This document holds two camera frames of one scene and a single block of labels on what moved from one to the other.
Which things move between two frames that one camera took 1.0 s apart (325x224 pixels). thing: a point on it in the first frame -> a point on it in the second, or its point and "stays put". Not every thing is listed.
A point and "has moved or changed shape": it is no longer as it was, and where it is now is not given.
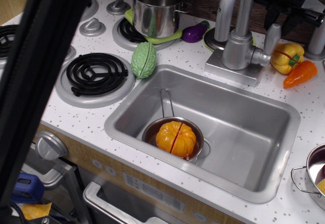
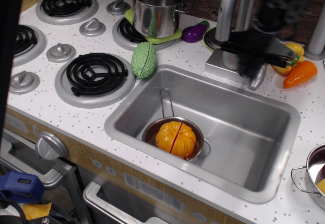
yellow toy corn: x=321 y=185 stays put
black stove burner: x=94 y=80 stays put
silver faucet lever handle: x=256 y=56 has moved or changed shape
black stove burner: x=7 y=33 -> x=30 y=44
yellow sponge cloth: x=33 y=211 stays put
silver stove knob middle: x=92 y=28 stays put
